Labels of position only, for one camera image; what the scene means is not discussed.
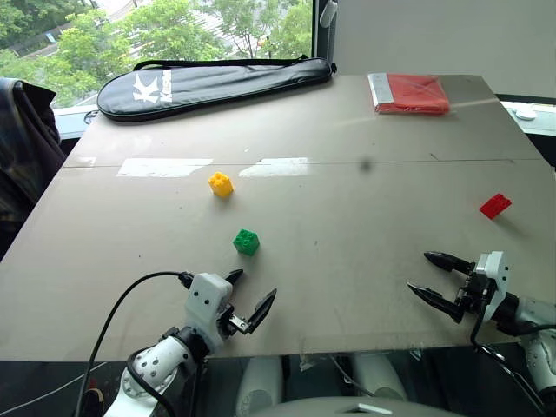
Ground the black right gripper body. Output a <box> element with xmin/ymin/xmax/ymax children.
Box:
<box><xmin>453</xmin><ymin>259</ymin><xmax>497</xmax><ymax>314</ymax></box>

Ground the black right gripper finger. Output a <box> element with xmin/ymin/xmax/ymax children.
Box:
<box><xmin>423</xmin><ymin>250</ymin><xmax>476</xmax><ymax>276</ymax></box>
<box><xmin>407</xmin><ymin>282</ymin><xmax>467</xmax><ymax>324</ymax></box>

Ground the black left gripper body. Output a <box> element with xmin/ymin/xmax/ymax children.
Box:
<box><xmin>216</xmin><ymin>304</ymin><xmax>255</xmax><ymax>339</ymax></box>

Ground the green toy brick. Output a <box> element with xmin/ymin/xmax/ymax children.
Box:
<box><xmin>232</xmin><ymin>228</ymin><xmax>261</xmax><ymax>256</ymax></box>

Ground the white rounded robot leg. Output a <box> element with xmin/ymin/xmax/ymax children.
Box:
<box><xmin>235</xmin><ymin>354</ymin><xmax>284</xmax><ymax>417</ymax></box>
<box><xmin>350</xmin><ymin>352</ymin><xmax>408</xmax><ymax>401</ymax></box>

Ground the red toy brick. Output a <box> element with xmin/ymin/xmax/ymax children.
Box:
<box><xmin>479</xmin><ymin>193</ymin><xmax>513</xmax><ymax>222</ymax></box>

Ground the yellow toy brick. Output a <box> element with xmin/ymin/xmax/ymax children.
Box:
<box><xmin>208</xmin><ymin>171</ymin><xmax>235</xmax><ymax>201</ymax></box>

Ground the grey rounded robot torso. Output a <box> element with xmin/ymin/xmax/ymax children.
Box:
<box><xmin>268</xmin><ymin>394</ymin><xmax>468</xmax><ymax>417</ymax></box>

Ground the small red black object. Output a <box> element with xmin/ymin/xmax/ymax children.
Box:
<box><xmin>83</xmin><ymin>378</ymin><xmax>104</xmax><ymax>417</ymax></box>

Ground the red flat plastic package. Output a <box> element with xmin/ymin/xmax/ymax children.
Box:
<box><xmin>367</xmin><ymin>72</ymin><xmax>451</xmax><ymax>116</ymax></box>

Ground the black racket bag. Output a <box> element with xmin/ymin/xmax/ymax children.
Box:
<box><xmin>96</xmin><ymin>55</ymin><xmax>338</xmax><ymax>124</ymax></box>

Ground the dark jacket on chair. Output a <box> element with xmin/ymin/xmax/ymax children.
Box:
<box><xmin>0</xmin><ymin>76</ymin><xmax>67</xmax><ymax>261</ymax></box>

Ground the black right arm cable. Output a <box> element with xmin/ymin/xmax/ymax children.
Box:
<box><xmin>470</xmin><ymin>291</ymin><xmax>549</xmax><ymax>414</ymax></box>

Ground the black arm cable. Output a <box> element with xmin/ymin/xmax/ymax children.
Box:
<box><xmin>74</xmin><ymin>270</ymin><xmax>195</xmax><ymax>417</ymax></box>
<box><xmin>470</xmin><ymin>291</ymin><xmax>549</xmax><ymax>414</ymax></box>

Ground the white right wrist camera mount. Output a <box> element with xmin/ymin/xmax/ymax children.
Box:
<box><xmin>474</xmin><ymin>250</ymin><xmax>510</xmax><ymax>323</ymax></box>

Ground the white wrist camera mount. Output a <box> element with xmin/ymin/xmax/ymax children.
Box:
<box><xmin>183</xmin><ymin>272</ymin><xmax>235</xmax><ymax>349</ymax></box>
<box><xmin>474</xmin><ymin>250</ymin><xmax>510</xmax><ymax>323</ymax></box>

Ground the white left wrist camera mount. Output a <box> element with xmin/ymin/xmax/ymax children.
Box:
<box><xmin>183</xmin><ymin>272</ymin><xmax>235</xmax><ymax>349</ymax></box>

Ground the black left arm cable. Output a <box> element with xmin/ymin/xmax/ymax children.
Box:
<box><xmin>74</xmin><ymin>270</ymin><xmax>195</xmax><ymax>417</ymax></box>

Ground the white window handle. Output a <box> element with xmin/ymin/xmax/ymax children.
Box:
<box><xmin>319</xmin><ymin>0</ymin><xmax>340</xmax><ymax>29</ymax></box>

